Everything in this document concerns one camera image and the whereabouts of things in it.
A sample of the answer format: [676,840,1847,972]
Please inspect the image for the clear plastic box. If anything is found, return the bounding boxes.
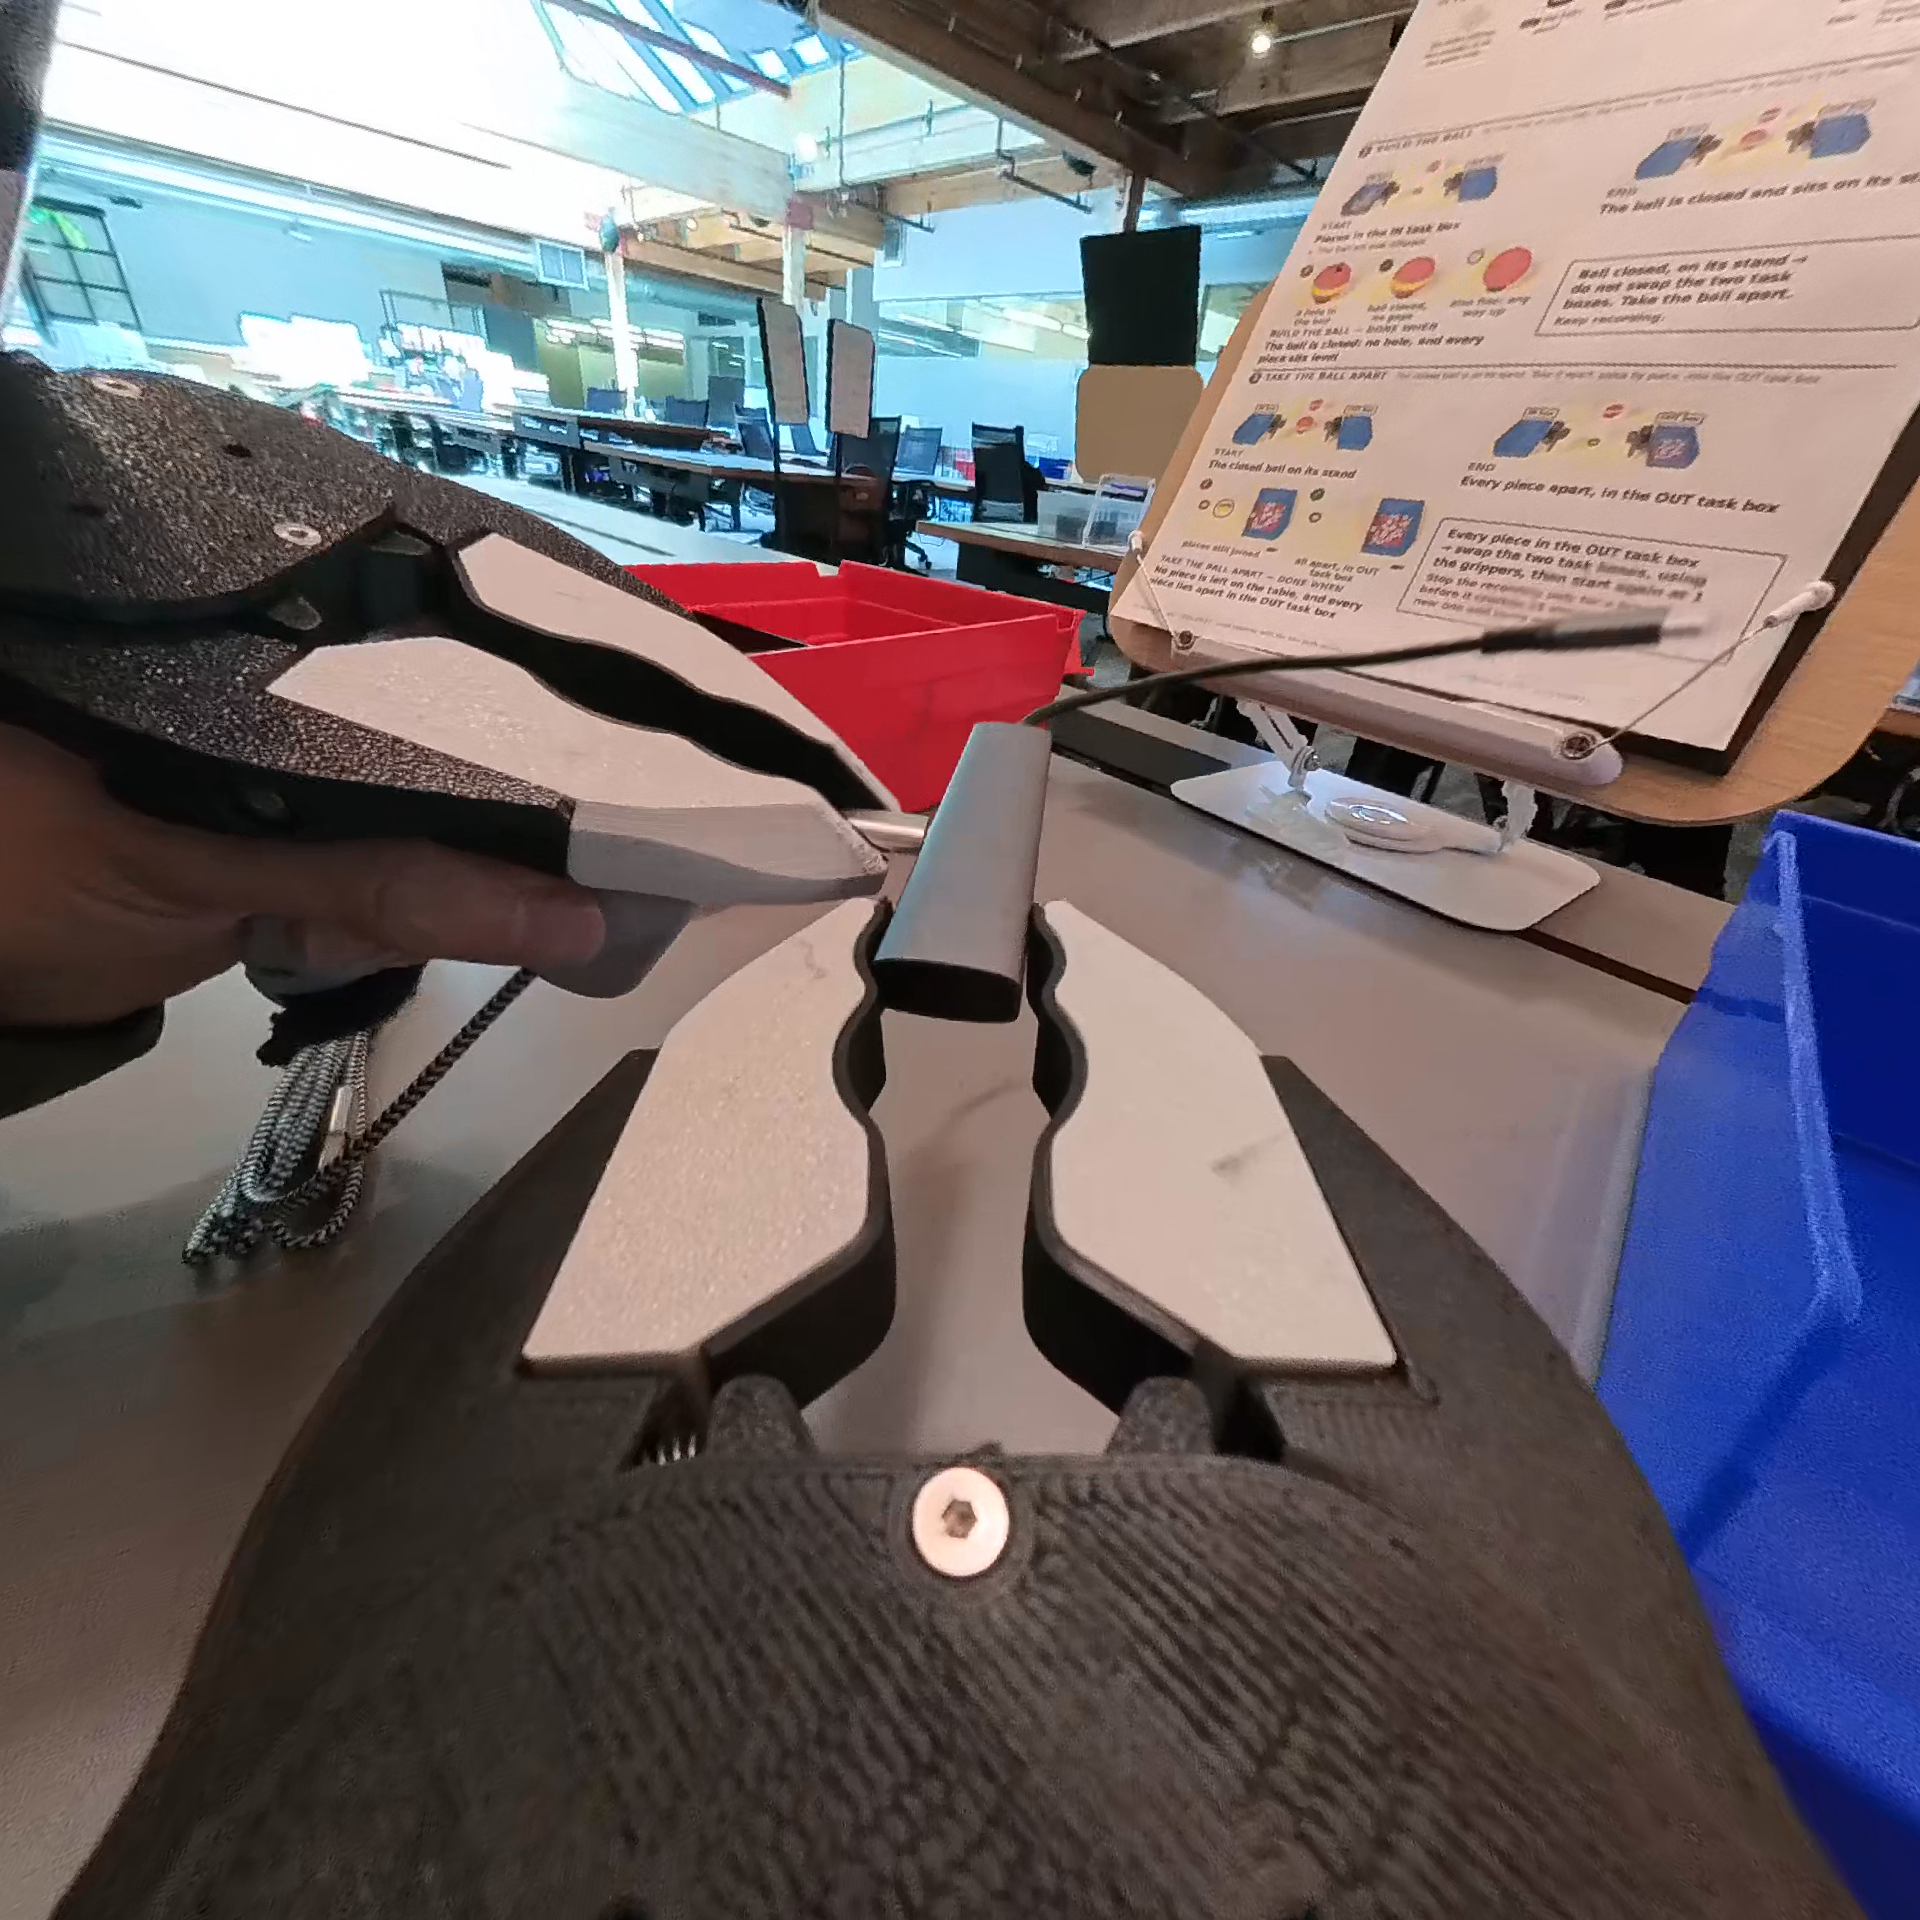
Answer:
[1035,479,1154,545]

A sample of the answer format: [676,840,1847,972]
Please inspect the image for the grey usb hub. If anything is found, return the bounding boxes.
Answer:
[872,723,1055,1024]

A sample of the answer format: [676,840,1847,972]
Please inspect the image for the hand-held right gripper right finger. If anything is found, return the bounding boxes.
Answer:
[1023,897,1403,1378]

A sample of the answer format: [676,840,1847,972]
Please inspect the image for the red plastic bin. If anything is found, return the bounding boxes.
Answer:
[622,561,1086,812]

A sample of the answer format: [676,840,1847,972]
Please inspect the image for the tan board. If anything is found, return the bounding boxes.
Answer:
[1071,368,1163,486]

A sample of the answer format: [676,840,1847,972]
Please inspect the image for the black white braided usb-c cable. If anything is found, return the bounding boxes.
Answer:
[181,810,933,1262]

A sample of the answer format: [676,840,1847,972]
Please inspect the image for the black panel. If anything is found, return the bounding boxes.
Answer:
[1078,224,1203,368]

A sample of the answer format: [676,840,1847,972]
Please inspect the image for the blue plastic bin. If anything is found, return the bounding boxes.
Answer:
[1594,810,1920,1920]

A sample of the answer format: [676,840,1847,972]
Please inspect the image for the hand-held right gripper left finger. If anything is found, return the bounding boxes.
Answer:
[520,897,902,1378]

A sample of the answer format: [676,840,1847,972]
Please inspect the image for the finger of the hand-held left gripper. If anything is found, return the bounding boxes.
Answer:
[448,529,906,816]
[268,634,894,906]

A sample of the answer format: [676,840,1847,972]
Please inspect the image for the person's left hand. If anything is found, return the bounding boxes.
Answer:
[0,727,613,1033]

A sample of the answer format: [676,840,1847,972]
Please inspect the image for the instruction sheet on stand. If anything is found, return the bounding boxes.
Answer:
[1110,0,1920,932]

